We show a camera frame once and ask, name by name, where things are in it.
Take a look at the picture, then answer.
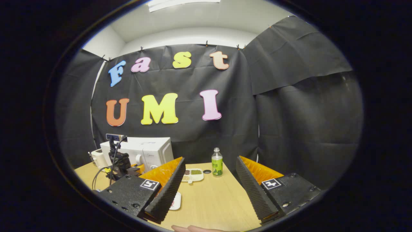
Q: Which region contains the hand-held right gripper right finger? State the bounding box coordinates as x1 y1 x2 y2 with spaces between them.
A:
236 156 323 225

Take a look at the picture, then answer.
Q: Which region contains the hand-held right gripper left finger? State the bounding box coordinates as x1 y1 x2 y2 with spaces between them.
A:
97 157 186 224

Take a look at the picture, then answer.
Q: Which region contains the white square food plate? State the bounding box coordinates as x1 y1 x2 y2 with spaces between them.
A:
169 192 182 211

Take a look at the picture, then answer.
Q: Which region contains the white microwave oven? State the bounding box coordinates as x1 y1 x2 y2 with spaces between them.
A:
100 137 174 173

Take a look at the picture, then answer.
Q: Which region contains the small white appliance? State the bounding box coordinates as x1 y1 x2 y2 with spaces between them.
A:
89 149 108 169

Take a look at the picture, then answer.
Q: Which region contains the white divided snack dish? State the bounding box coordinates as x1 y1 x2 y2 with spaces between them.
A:
181 168 204 184

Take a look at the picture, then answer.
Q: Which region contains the green label drink bottle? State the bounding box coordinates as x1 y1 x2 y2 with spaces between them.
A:
211 147 223 177

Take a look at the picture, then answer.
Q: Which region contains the black backdrop cloth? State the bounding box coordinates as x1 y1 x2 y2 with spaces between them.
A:
55 15 364 190

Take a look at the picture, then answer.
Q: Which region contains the ceiling light panel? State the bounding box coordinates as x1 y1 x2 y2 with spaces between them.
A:
148 0 221 13

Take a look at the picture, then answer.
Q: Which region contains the black cable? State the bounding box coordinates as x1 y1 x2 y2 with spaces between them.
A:
92 137 126 191

